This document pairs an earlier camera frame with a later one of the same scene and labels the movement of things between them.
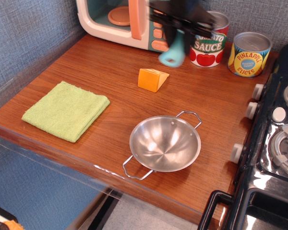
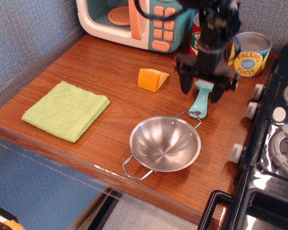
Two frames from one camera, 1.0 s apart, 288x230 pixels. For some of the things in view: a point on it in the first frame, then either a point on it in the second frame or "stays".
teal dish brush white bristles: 174,55 -> 204,86
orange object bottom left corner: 12,224 stays
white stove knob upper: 258,91 stays
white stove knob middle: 251,110 stays
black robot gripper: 194,13 -> 220,20
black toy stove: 265,194 stays
